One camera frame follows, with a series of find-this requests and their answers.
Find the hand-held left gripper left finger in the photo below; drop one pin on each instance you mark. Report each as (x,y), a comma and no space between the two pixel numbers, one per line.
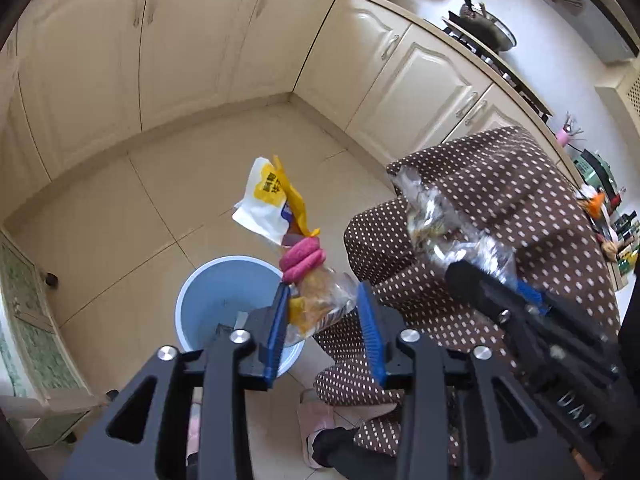
(278,330)

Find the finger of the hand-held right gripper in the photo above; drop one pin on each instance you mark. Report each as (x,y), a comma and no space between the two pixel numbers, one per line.
(475,285)
(531,297)

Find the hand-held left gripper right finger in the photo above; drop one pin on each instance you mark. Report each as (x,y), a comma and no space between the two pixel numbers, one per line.
(371,330)

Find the clear bag with bread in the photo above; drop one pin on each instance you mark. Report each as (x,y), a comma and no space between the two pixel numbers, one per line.
(320,300)

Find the clear plastic bag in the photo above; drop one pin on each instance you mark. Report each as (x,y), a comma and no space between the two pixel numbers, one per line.
(440,225)

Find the pink snack wrapper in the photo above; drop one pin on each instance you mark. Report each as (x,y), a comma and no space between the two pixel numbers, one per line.
(302,260)

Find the blue plastic bucket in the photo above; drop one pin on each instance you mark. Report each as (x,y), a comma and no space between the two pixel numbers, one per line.
(210,290)

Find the white yellow snack packet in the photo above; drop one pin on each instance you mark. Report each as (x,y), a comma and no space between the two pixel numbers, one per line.
(260,205)

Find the orange yellow wrapper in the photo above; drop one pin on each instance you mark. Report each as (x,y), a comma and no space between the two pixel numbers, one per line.
(297,205)

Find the pink slipper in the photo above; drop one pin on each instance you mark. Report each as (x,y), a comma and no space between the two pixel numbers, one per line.
(315,415)

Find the row of bottles and jars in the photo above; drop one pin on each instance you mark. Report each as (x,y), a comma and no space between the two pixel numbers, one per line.
(615,225)

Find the black sock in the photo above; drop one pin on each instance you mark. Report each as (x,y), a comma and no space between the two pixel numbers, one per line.
(345,455)

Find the pink utensil holder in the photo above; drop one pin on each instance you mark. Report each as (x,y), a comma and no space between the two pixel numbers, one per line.
(567,135)

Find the gas stove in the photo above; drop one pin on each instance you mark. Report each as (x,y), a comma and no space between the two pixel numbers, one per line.
(500,67)

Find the green glass small cabinet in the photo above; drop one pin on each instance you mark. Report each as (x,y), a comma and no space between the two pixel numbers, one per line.
(30,320)

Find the black frying pan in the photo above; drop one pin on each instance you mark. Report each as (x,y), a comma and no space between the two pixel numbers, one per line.
(487,27)

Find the range hood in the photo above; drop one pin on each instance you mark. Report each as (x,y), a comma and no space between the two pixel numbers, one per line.
(575,0)

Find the cream kitchen cabinets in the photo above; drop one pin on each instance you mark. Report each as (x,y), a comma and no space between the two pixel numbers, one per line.
(200,35)

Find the cream wall cabinet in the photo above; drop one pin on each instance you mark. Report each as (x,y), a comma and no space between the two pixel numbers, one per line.
(622,95)

